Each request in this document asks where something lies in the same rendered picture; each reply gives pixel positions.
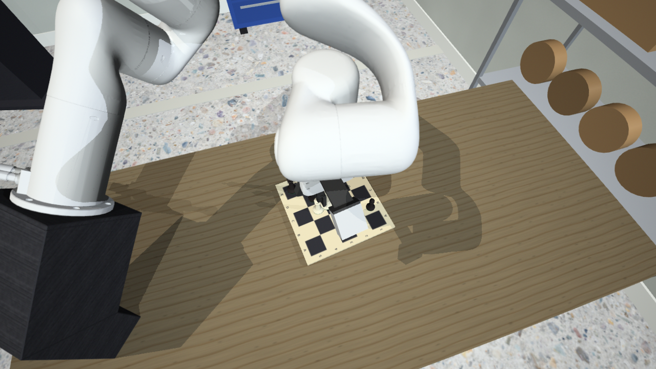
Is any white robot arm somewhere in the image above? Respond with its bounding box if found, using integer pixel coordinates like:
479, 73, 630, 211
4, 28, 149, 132
0, 0, 419, 240

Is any chessboard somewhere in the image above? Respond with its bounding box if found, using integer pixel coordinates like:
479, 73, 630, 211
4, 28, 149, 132
275, 177, 395, 265

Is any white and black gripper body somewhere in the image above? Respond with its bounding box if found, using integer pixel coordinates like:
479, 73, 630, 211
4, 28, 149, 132
300, 178, 353, 196

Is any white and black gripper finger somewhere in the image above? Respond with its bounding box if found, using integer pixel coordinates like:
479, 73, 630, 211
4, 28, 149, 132
294, 182, 326, 207

